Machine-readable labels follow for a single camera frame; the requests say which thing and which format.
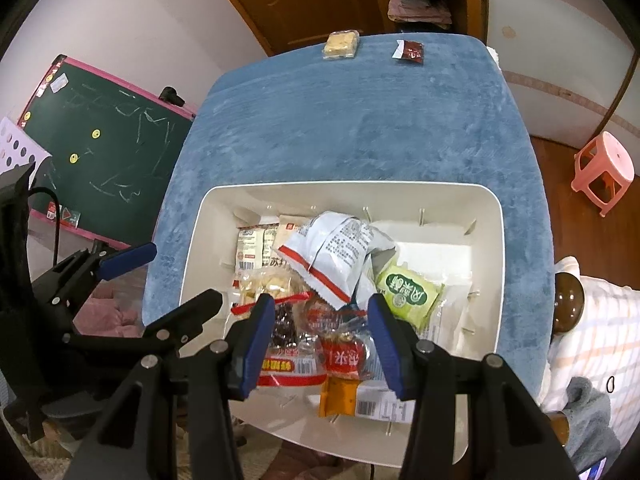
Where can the brown wooden door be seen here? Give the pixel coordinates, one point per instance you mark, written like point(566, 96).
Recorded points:
point(300, 0)

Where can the white and orange packet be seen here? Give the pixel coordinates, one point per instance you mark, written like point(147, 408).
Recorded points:
point(345, 395)

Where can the pink cloth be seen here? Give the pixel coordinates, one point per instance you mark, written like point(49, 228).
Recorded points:
point(107, 312)

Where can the red printed snack packet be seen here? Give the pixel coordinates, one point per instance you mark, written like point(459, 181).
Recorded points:
point(345, 355)

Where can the plaid bed sheet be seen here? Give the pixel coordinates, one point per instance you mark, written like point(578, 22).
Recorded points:
point(607, 330)

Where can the brown round bedpost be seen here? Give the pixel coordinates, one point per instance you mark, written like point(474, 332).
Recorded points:
point(567, 302)

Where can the dark red sachet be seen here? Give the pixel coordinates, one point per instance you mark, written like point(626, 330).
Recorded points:
point(411, 51)

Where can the grey cloth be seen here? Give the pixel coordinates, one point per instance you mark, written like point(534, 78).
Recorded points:
point(592, 420)

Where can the red label clear packet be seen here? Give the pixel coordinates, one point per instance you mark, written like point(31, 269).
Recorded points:
point(295, 367)

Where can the curved brown pole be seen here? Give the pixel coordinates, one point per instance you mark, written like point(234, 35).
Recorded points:
point(612, 105)

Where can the white wardrobe pink stripes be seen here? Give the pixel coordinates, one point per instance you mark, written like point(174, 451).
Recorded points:
point(555, 35)

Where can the small white cracker packet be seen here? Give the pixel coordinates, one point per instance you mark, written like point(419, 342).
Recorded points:
point(249, 249)

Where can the white snack bag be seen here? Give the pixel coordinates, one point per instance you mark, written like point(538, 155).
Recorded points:
point(340, 255)

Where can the white perforated panel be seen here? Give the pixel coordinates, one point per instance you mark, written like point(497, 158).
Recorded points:
point(17, 147)

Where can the folded pink clothes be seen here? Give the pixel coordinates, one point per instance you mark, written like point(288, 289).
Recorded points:
point(417, 7)

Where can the black clip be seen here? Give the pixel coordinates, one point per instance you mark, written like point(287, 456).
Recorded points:
point(171, 95)

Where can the white plastic bin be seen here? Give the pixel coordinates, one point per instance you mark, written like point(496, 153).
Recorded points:
point(480, 240)

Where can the green chalkboard pink frame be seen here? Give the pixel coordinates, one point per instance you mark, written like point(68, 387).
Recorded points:
point(115, 145)

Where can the blue plush table cover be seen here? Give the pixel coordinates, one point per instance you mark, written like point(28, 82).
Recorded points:
point(360, 125)

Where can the clear biscuit packet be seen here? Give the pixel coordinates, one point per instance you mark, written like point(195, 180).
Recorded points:
point(265, 285)

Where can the green snack packet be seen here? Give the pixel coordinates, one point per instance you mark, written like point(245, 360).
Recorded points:
point(407, 297)

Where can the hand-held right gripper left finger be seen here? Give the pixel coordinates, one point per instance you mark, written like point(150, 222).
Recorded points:
point(252, 350)

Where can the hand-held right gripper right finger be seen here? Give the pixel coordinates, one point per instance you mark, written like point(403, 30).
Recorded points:
point(387, 350)

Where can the yellow pastry packet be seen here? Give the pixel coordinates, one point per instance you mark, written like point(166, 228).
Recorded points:
point(341, 44)

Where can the pink plastic stool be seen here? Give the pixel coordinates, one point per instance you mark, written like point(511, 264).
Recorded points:
point(605, 170)

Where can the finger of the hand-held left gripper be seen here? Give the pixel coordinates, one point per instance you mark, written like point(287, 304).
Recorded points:
point(195, 307)
point(127, 259)

